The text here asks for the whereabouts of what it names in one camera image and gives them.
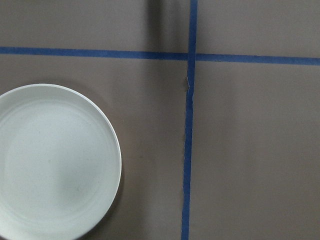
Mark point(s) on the cream round plate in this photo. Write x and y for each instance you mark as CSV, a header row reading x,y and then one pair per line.
x,y
60,163

